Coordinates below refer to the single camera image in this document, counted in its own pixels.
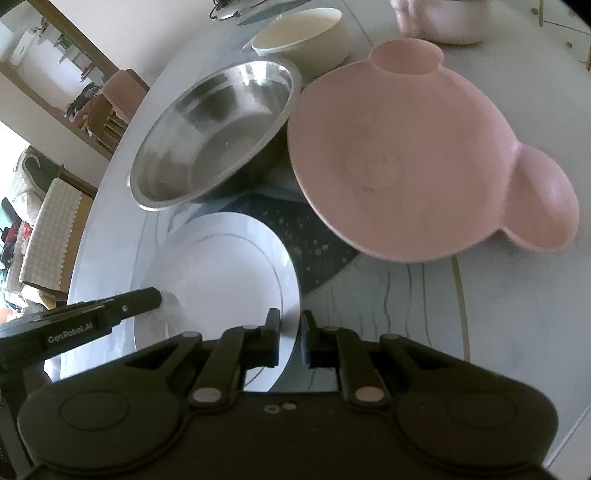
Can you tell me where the pink cloth on chair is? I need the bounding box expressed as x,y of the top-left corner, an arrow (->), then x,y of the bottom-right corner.
99,69 -> 151,112

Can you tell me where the pink pot with steel interior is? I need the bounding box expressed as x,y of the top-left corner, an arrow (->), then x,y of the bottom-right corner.
390,0 -> 493,45

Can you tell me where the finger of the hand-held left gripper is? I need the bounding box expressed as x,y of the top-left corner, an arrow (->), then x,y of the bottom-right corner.
108,287 -> 163,326

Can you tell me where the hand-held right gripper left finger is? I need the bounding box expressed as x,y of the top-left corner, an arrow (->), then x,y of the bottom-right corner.
122,308 -> 282,409

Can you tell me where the wooden open shelf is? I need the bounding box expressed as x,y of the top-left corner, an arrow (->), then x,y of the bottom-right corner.
0,0 -> 122,117

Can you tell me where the white lace cloth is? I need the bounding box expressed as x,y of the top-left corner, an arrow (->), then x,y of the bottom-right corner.
20,178 -> 94,291

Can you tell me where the stainless steel bowl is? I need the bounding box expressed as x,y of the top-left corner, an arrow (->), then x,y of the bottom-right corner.
128,58 -> 304,212

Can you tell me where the white round plate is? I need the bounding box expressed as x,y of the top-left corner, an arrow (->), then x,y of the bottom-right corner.
133,211 -> 303,394

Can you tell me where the wooden chair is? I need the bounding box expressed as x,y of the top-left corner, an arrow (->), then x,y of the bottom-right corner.
87,69 -> 151,156

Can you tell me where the cream bowl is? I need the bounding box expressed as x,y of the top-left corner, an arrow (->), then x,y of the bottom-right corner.
243,8 -> 354,80

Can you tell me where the white wooden sideboard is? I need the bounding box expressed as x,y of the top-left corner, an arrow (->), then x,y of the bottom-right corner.
536,0 -> 591,71

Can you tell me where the low wooden cabinet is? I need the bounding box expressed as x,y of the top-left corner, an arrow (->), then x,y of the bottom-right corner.
18,166 -> 99,301

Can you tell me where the pink bear-shaped plate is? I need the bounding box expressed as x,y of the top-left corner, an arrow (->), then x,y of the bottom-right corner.
286,39 -> 581,264

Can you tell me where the steel pot lid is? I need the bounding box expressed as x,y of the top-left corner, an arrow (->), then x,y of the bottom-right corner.
210,0 -> 259,20

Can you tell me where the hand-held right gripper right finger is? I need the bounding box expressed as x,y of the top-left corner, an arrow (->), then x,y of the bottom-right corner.
300,311 -> 463,409

